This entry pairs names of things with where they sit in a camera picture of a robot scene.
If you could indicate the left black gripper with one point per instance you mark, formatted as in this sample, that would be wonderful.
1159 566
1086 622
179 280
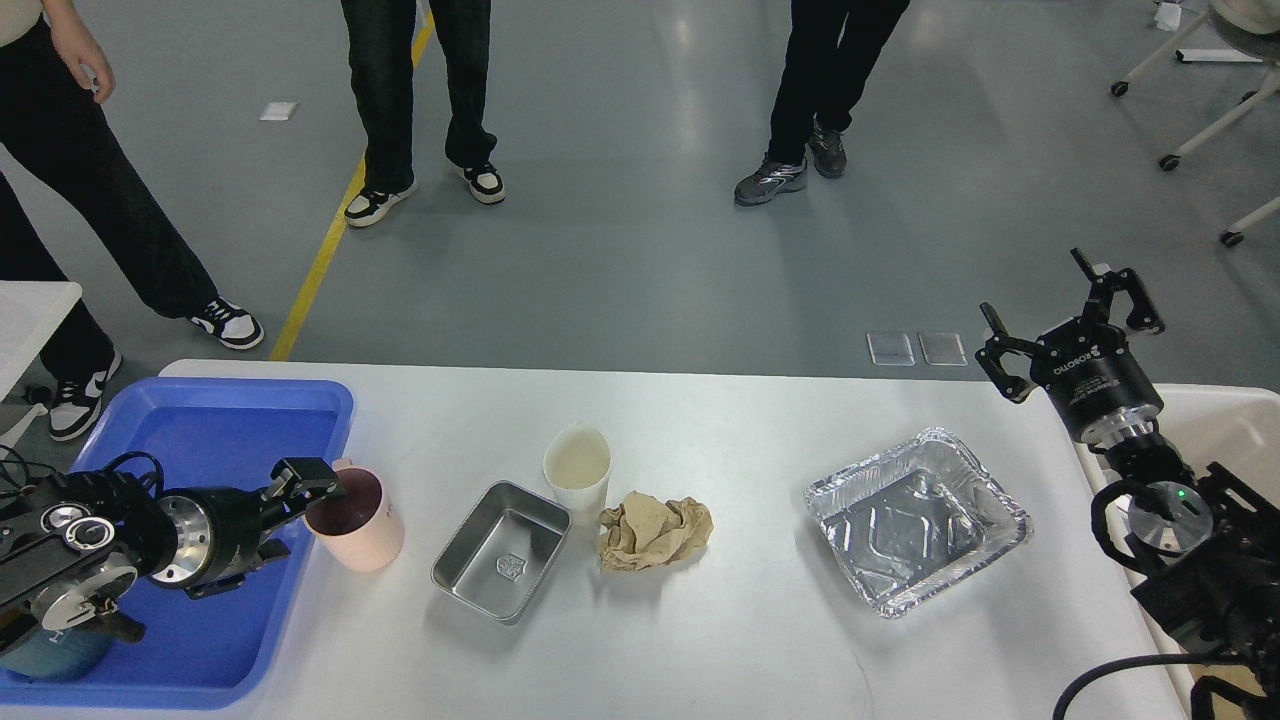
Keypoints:
224 534

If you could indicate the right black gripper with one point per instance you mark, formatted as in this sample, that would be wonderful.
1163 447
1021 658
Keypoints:
1095 378

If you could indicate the pink ribbed mug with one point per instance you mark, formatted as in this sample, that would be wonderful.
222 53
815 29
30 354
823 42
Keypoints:
361 529

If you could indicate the small steel rectangular tray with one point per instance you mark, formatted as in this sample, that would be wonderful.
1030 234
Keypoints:
502 551

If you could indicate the aluminium foil tray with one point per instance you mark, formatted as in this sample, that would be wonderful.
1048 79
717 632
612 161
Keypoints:
913 520

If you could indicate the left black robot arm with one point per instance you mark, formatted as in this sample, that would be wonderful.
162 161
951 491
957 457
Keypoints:
74 543

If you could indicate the right clear floor plate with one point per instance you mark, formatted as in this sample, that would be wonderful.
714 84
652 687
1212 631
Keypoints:
943 348

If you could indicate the clear floor plate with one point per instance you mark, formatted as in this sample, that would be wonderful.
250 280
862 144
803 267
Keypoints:
890 348
943 348

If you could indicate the blue plastic tray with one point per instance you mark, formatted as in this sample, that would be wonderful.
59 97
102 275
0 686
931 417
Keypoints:
231 432

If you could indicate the left clear floor plate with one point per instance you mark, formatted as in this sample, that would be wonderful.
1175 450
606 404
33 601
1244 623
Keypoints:
890 348

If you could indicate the dark teal mug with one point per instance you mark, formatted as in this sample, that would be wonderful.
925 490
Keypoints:
58 656

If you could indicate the white paper cup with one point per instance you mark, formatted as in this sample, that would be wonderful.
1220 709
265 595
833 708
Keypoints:
577 466

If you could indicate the white side table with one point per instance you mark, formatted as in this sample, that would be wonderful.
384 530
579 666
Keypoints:
30 312

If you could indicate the person with grey sneakers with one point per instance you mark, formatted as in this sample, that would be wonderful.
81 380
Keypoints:
832 48

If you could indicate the crumpled brown paper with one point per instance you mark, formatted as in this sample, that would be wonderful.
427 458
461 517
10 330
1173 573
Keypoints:
643 532

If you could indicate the white paper on floor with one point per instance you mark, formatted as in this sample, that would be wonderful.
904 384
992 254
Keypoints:
278 111

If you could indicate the person in black trousers left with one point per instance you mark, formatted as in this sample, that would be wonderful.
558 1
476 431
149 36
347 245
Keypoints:
54 79

